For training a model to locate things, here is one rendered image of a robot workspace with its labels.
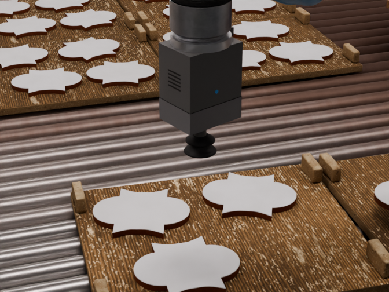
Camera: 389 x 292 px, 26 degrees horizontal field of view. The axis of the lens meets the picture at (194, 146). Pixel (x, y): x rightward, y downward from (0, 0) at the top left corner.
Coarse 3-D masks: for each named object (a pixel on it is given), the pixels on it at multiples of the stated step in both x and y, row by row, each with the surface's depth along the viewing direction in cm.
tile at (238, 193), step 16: (240, 176) 139; (272, 176) 139; (208, 192) 134; (224, 192) 134; (240, 192) 134; (256, 192) 134; (272, 192) 134; (288, 192) 134; (224, 208) 130; (240, 208) 130; (256, 208) 130; (272, 208) 131; (288, 208) 132
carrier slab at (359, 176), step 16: (352, 160) 146; (368, 160) 146; (384, 160) 146; (352, 176) 141; (368, 176) 141; (384, 176) 141; (336, 192) 137; (352, 192) 136; (368, 192) 136; (352, 208) 132; (368, 208) 132; (368, 224) 128; (384, 224) 128; (384, 240) 124
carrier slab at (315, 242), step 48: (96, 192) 136; (192, 192) 136; (96, 240) 124; (144, 240) 124; (240, 240) 124; (288, 240) 124; (336, 240) 124; (144, 288) 114; (240, 288) 114; (288, 288) 114; (336, 288) 114; (384, 288) 115
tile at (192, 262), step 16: (192, 240) 122; (144, 256) 119; (160, 256) 119; (176, 256) 119; (192, 256) 119; (208, 256) 119; (224, 256) 119; (144, 272) 115; (160, 272) 115; (176, 272) 115; (192, 272) 115; (208, 272) 115; (224, 272) 115; (160, 288) 113; (176, 288) 112; (192, 288) 112; (208, 288) 113; (224, 288) 112
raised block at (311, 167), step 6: (306, 156) 142; (312, 156) 142; (306, 162) 141; (312, 162) 140; (306, 168) 141; (312, 168) 138; (318, 168) 138; (312, 174) 139; (318, 174) 138; (312, 180) 139; (318, 180) 139
